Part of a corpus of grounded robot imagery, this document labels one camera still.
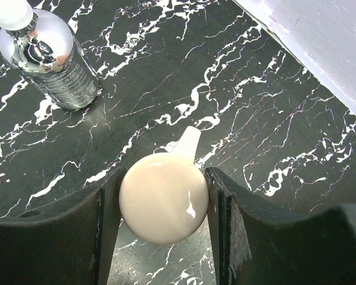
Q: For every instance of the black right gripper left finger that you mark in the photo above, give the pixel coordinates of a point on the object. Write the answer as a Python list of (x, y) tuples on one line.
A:
[(68, 241)]

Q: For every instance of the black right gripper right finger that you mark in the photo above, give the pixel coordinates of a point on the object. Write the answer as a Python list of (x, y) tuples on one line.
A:
[(257, 242)]

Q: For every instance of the beige pump bottle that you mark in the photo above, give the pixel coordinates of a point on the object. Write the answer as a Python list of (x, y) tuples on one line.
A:
[(164, 197)]

